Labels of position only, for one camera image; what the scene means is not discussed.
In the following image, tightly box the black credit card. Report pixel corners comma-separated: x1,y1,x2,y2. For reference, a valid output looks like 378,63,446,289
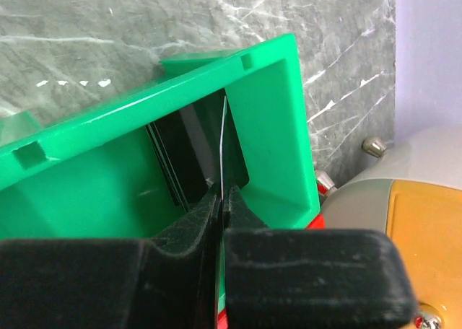
219,95,227,203

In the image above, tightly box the black card in bin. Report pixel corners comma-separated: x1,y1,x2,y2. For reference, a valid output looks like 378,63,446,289
147,89,250,212

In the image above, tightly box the white round drawer cabinet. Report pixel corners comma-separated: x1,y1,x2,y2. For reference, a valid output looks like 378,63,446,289
315,125,461,328

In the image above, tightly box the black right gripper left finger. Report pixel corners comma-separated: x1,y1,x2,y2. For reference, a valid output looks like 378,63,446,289
1,186,221,328

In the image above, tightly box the red bin middle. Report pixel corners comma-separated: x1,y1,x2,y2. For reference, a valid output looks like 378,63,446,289
217,214,325,329

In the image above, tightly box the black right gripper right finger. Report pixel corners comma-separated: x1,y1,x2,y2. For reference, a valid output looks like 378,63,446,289
224,187,415,328

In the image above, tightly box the green bin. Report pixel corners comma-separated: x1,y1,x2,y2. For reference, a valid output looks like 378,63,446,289
1,34,320,238

